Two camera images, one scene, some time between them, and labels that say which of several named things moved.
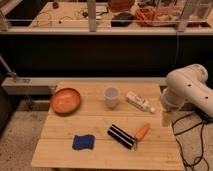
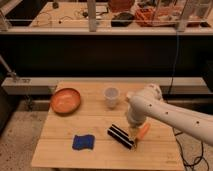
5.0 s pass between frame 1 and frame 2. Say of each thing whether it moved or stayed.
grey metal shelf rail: stayed
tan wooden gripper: moved
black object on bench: stayed
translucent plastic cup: stayed
